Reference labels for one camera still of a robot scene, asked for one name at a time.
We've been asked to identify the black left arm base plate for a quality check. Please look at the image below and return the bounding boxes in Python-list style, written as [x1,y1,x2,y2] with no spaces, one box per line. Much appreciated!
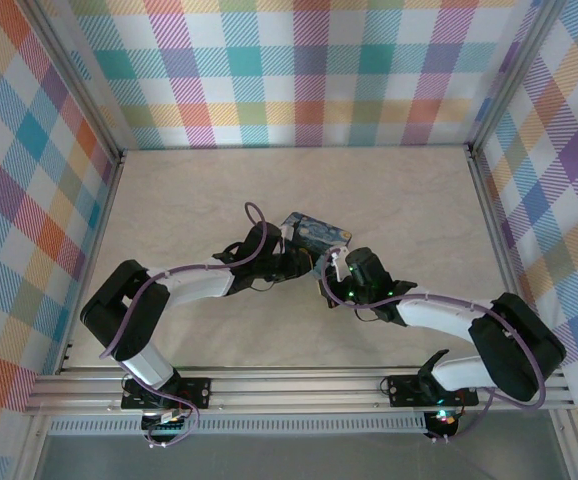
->
[120,375,213,412]

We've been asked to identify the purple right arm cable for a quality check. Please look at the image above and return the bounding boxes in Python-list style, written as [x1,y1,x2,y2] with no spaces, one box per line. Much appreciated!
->
[317,252,548,444]

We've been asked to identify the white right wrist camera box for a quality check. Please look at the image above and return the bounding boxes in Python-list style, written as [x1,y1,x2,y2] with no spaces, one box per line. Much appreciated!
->
[328,248,351,281]

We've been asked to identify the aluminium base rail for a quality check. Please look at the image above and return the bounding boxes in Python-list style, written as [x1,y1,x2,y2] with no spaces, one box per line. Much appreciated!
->
[23,367,575,416]

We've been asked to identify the aluminium upright frame post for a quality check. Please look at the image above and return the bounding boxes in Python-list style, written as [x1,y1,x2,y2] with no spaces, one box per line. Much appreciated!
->
[21,0,128,161]
[463,0,560,156]

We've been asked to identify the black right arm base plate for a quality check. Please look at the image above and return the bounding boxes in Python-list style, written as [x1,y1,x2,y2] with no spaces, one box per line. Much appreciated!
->
[386,373,480,407]

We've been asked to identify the aluminium side frame rail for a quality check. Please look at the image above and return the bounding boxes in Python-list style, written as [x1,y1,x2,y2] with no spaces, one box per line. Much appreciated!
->
[56,149,128,376]
[466,144,533,341]

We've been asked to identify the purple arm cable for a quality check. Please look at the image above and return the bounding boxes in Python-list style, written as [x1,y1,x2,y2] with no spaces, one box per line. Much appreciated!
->
[99,201,286,449]
[317,252,548,444]

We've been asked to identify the grey slotted cable duct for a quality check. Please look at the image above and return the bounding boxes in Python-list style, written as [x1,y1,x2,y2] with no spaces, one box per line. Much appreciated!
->
[48,417,428,435]

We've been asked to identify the starry night picture card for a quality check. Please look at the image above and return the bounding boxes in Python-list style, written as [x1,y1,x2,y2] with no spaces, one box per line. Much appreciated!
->
[278,210,354,279]

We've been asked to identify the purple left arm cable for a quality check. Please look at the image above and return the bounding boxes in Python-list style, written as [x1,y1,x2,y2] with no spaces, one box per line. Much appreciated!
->
[99,201,286,449]

